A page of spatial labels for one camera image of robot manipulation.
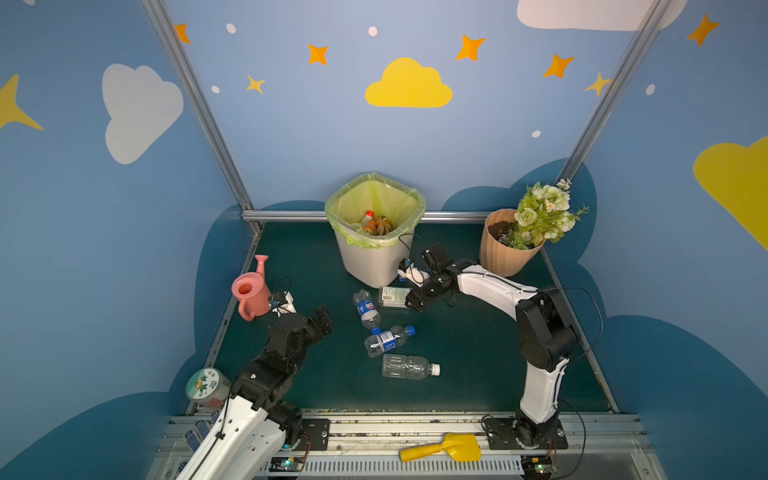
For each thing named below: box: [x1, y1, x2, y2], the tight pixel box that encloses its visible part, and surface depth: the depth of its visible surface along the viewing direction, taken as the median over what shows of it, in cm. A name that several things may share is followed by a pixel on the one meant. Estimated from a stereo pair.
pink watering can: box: [231, 254, 272, 321], surface depth 92 cm
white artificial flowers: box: [498, 178, 590, 250], surface depth 90 cm
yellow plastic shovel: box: [399, 433, 482, 463], surface depth 73 cm
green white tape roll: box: [185, 367, 230, 403], surface depth 76 cm
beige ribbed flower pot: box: [479, 208, 546, 277], surface depth 98 cm
